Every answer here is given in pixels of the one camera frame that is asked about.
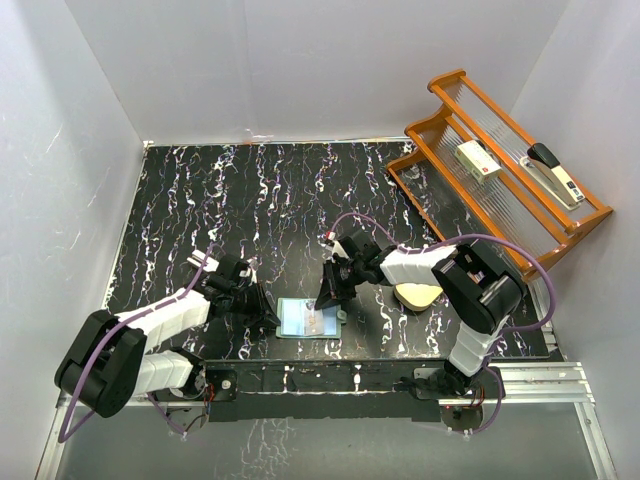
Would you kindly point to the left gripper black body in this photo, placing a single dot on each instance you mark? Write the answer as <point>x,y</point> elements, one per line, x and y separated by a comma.
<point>245,303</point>

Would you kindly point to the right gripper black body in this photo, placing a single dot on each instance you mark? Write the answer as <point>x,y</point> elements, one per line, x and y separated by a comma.
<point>344,277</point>

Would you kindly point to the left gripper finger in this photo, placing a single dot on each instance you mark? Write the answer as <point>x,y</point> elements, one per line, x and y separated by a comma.
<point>261,324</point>
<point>266,313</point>

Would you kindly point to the single credit card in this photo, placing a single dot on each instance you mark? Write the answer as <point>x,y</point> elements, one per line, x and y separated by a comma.
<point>313,322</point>

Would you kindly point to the green card holder wallet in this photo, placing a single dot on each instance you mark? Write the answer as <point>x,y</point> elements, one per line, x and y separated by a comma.
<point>299,320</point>

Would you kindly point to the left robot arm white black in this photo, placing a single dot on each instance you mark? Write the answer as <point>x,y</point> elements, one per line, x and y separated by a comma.
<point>114,358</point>

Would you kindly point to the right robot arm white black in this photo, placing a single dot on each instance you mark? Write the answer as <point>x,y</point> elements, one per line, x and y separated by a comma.
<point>483,289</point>

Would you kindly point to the small white black stapler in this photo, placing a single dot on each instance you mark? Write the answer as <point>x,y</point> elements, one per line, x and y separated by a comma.
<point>197,260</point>

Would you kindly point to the beige oval tray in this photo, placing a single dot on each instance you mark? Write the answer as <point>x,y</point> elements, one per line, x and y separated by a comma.
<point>417,297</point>

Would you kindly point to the orange wooden shelf rack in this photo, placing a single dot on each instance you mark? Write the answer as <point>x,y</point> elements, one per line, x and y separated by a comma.
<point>512,206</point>

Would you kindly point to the white staples box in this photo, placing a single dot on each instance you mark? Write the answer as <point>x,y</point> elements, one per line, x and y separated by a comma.
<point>474,157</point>

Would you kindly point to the white black stapler on rack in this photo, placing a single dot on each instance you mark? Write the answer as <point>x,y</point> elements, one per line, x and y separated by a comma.
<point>546,170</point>

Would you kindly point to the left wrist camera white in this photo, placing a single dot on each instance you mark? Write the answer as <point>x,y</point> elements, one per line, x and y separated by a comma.
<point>250,270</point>

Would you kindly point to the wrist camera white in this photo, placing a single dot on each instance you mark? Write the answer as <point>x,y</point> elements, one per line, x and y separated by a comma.
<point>250,270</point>
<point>333,245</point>

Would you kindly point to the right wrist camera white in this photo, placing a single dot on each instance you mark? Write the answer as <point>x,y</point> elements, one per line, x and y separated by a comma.
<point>333,245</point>

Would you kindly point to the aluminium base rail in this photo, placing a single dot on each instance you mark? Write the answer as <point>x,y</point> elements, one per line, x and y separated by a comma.
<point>537,420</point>

